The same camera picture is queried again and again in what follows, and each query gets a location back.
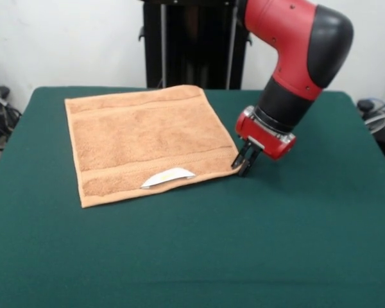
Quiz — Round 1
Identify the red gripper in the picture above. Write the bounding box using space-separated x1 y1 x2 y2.
230 105 297 178

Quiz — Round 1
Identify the tan terry towel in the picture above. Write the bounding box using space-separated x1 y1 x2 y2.
64 83 244 209

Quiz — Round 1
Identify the dark green table cloth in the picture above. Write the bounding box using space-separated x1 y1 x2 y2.
0 85 385 308

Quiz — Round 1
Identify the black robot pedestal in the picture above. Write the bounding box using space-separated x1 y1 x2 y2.
138 0 255 90

